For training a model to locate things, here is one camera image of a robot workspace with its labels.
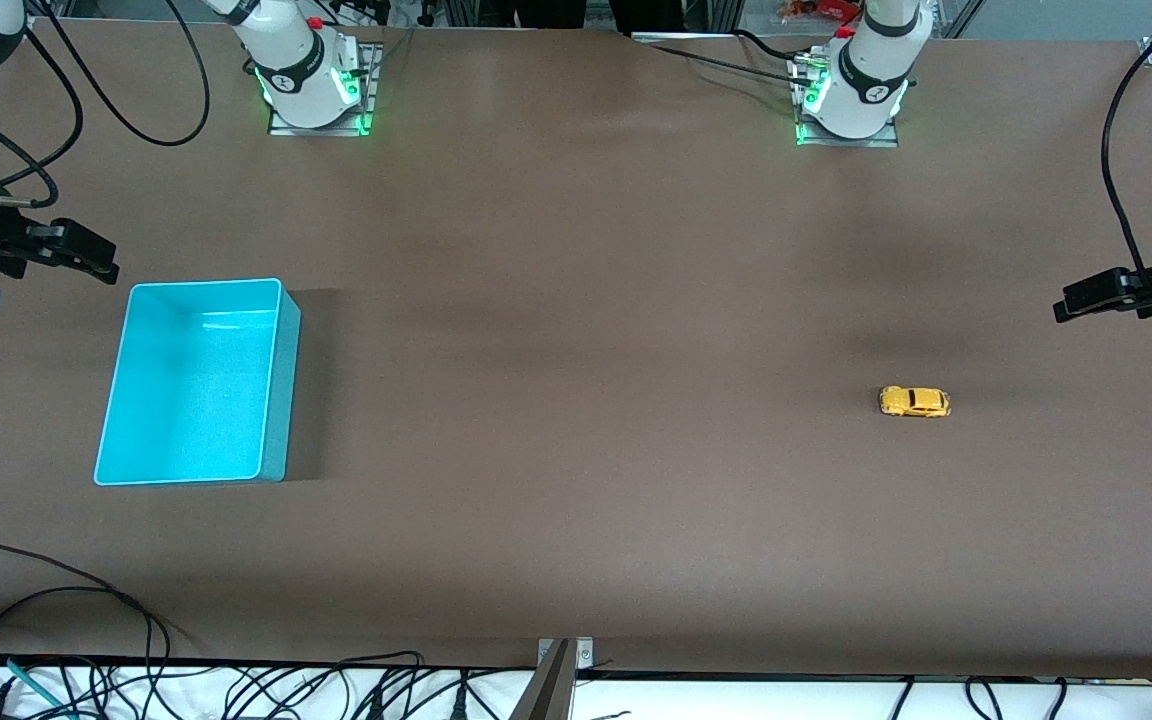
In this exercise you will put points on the dark trouser legs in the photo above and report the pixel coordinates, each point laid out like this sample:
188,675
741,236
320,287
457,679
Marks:
556,12

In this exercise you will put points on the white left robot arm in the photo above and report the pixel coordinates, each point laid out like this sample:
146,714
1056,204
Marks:
871,80

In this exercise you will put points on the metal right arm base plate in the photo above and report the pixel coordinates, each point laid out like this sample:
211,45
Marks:
320,131

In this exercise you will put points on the turquoise plastic bin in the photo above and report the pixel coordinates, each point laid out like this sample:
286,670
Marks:
196,390

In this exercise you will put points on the small metal table bracket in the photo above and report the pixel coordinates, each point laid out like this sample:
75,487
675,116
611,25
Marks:
584,652

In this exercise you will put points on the red package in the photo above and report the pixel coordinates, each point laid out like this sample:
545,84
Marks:
821,10

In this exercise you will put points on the dark aluminium camera post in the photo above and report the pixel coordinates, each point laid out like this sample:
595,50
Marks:
546,695

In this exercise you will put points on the yellow beetle toy car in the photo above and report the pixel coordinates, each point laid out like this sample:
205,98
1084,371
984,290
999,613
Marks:
914,402

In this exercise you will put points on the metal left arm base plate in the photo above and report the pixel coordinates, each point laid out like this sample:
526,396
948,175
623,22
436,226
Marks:
846,142

